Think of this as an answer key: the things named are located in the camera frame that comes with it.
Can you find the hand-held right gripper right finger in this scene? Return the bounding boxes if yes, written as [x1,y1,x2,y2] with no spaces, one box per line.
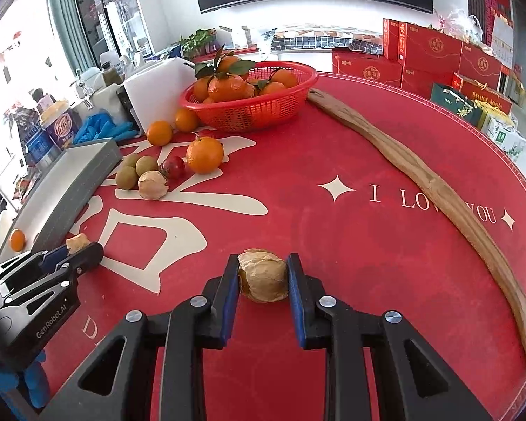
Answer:
[286,253,494,421]

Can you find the green potted plant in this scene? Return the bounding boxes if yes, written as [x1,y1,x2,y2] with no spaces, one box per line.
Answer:
[177,28,220,60]

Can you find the green and white boxes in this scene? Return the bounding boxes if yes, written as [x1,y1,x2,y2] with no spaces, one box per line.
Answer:
[430,82,485,128]

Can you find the wooden back scratcher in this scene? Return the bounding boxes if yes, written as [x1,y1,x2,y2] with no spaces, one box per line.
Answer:
[307,88,526,380]

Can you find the person's left hand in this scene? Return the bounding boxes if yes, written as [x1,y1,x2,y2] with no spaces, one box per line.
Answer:
[0,351,52,409]

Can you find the red gift box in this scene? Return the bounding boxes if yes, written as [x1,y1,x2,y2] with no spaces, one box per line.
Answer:
[401,66,459,100]
[397,22,463,68]
[458,41,503,87]
[382,18,402,60]
[332,50,404,88]

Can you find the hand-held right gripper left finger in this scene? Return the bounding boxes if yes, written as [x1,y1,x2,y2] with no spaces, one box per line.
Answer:
[39,253,241,421]

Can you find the white cutting board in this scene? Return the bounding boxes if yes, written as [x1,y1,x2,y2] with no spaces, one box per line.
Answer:
[123,58,198,126]

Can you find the pile of leafy tangerines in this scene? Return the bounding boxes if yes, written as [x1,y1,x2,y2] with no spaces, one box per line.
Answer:
[193,44,299,104]

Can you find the checked cloth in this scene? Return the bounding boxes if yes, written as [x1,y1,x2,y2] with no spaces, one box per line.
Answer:
[263,31,384,56]

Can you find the blue rubber gloves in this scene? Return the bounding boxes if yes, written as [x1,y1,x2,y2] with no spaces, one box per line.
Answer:
[72,112,139,145]

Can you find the round orange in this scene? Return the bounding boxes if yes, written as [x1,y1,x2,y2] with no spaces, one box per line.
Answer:
[174,107,200,133]
[146,120,174,147]

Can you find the wall calendar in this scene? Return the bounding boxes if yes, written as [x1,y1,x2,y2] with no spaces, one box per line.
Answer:
[491,15,516,69]

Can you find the grey curtain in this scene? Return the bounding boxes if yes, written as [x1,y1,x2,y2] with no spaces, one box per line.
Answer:
[46,0,85,72]

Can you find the grey rectangular tray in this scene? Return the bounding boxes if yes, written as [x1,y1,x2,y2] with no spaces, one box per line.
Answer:
[0,138,123,266]

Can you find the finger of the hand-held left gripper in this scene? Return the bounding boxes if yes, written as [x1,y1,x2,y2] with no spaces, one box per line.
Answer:
[2,241,104,312]
[0,245,71,293]

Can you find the red plastic basket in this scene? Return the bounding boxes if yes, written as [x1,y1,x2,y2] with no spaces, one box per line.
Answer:
[179,61,320,133]

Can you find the papery husk ground cherry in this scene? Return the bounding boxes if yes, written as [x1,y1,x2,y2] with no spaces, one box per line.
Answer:
[138,171,169,200]
[237,248,289,303]
[66,233,91,255]

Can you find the cellophane wrapped gift basket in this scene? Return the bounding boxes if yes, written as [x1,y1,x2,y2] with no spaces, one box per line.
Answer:
[438,9,483,45]

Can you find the blue snack packet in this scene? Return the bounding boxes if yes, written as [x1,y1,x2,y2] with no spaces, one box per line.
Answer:
[20,112,54,168]

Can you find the white and green carton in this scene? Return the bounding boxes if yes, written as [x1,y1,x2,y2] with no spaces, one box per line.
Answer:
[484,112,526,161]

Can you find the large orange with stem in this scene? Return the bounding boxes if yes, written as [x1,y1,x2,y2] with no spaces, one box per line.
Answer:
[186,134,224,175]

